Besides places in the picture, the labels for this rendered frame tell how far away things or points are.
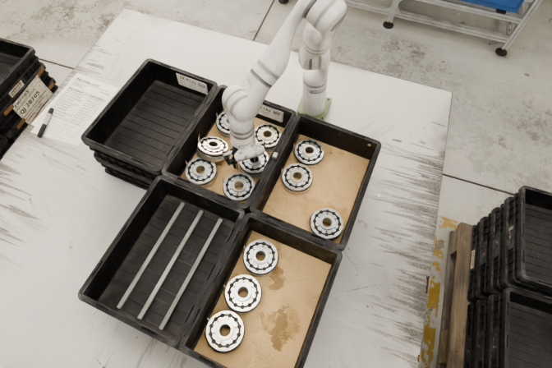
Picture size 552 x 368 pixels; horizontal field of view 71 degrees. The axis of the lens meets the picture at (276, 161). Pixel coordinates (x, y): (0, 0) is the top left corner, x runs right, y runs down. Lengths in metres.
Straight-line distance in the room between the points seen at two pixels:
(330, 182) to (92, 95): 1.06
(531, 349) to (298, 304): 1.03
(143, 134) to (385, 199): 0.90
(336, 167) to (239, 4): 2.14
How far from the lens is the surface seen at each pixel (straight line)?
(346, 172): 1.35
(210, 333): 1.14
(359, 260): 1.37
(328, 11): 0.97
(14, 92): 2.27
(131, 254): 1.27
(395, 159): 1.58
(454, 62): 3.12
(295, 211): 1.26
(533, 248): 1.91
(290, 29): 1.00
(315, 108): 1.56
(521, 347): 1.89
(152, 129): 1.46
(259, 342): 1.16
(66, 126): 1.75
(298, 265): 1.20
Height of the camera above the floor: 1.98
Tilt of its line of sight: 59 degrees down
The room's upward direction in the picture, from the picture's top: 3 degrees clockwise
